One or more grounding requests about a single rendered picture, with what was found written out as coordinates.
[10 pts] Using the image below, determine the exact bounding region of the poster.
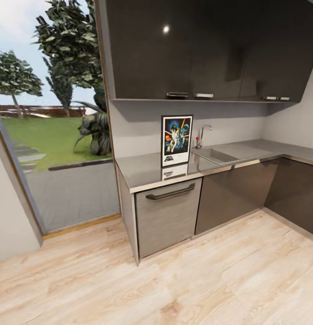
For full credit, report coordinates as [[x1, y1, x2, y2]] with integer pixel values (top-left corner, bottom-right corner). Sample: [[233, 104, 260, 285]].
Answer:
[[161, 115, 193, 168]]

